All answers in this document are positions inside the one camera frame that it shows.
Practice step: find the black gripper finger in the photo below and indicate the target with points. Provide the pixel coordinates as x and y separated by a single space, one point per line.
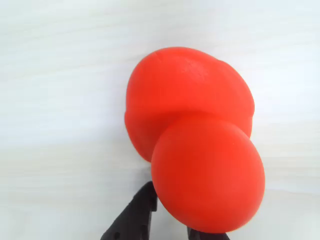
130 215
210 236

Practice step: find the red rubber duck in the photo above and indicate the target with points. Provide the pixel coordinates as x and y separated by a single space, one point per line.
200 125

